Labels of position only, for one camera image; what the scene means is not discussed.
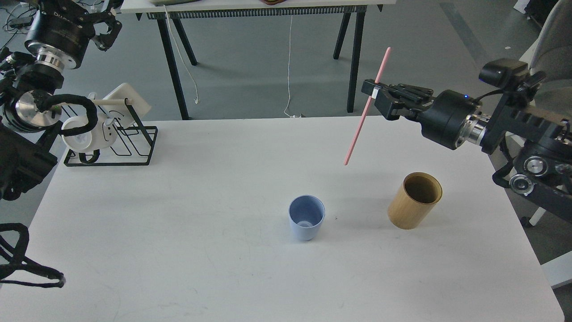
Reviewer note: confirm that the brown bamboo cylinder holder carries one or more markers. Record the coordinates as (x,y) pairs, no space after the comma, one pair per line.
(416,197)

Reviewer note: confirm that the white tilted mug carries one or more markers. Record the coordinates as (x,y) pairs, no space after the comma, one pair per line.
(126,95)

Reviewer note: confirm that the black wire cup rack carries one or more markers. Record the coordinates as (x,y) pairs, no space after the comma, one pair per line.
(134,146)

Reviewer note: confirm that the blue plastic cup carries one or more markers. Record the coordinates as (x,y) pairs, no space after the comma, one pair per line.
(306,214)

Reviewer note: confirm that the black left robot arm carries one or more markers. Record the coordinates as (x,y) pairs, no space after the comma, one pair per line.
(32,114)

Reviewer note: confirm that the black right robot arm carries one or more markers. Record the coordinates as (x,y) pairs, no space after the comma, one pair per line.
(535,142)

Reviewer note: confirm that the white mug on rack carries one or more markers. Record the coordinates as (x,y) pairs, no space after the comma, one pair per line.
(102,136)

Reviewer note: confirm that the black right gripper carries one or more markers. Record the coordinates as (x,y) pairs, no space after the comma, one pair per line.
(441,122)

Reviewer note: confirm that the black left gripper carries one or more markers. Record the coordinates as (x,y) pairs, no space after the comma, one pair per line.
(56,26)

